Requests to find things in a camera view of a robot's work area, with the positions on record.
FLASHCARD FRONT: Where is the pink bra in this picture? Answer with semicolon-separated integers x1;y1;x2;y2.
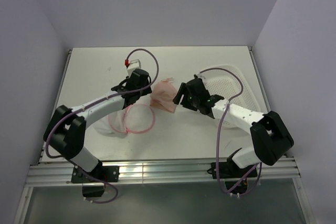
150;78;177;113

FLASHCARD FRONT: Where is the white mesh laundry bag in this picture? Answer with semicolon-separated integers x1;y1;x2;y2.
93;104;155;138

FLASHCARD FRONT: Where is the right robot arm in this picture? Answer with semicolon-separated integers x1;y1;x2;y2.
173;77;294;177

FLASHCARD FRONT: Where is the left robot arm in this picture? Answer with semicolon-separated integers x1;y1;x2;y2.
43;69;152;182

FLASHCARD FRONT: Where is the white perforated plastic basket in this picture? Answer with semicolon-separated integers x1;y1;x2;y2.
203;63;262;130

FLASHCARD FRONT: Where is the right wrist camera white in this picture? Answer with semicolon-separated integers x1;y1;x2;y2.
194;72;206;81

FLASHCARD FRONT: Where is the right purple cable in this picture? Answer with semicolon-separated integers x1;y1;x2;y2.
198;68;263;195

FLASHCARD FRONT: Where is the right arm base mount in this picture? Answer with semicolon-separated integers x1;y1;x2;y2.
207;162;261;198

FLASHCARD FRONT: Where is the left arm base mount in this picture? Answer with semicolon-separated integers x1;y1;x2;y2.
70;165;120;201

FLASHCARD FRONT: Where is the aluminium rail frame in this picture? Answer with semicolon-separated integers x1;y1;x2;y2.
24;157;301;187

